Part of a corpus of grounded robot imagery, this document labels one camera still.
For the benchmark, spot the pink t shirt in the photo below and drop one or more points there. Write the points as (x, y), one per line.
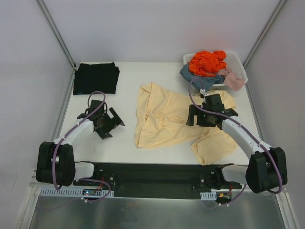
(231, 79)

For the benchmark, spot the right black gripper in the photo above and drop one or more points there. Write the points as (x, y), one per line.
(197, 117)

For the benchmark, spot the orange t shirt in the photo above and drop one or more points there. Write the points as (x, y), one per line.
(207, 64)

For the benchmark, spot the folded black t shirt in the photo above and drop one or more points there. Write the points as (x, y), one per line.
(96, 77)

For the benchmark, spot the white plastic basket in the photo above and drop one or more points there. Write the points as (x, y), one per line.
(233, 62)

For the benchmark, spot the cream yellow t shirt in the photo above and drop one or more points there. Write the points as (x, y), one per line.
(161, 121)

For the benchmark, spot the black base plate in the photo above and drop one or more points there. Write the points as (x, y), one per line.
(158, 180)

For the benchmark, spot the grey blue t shirt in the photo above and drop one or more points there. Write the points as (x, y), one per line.
(198, 82)

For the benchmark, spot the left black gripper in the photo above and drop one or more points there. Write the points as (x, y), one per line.
(112, 125)

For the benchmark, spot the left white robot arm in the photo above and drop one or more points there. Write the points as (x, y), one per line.
(56, 163)

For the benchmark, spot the right white cable duct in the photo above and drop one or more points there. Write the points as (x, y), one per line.
(208, 196)

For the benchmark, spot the left white cable duct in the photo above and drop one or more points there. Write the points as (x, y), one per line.
(75, 192)

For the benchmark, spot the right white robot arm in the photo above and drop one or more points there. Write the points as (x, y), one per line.
(266, 170)

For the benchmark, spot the white cable duct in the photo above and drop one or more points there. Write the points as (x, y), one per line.
(208, 196)
(75, 192)

